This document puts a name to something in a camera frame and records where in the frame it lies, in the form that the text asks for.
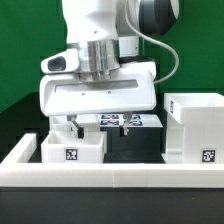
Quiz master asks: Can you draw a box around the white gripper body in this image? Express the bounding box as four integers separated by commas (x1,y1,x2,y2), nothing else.
39,40,156,117

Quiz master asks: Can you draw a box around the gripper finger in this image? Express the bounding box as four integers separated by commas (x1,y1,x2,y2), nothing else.
122,112,132,136
67,115,84,139

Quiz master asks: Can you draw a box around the white drawer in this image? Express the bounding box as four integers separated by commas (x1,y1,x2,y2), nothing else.
41,131,107,164
49,114,100,132

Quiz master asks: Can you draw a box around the white front drawer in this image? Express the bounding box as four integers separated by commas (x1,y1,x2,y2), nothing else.
41,131,107,164

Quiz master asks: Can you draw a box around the white drawer cabinet box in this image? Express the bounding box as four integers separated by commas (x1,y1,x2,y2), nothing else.
162,93,224,164

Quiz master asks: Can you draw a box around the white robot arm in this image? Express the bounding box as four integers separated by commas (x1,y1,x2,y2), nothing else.
39,0,179,138

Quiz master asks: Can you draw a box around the marker tag sheet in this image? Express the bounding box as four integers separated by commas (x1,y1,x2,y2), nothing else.
98,114,163,128

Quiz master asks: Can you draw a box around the white fence wall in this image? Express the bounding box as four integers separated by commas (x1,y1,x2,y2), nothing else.
0,133,224,188

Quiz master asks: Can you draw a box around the white thin cable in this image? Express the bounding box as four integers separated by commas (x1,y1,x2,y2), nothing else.
125,0,181,86

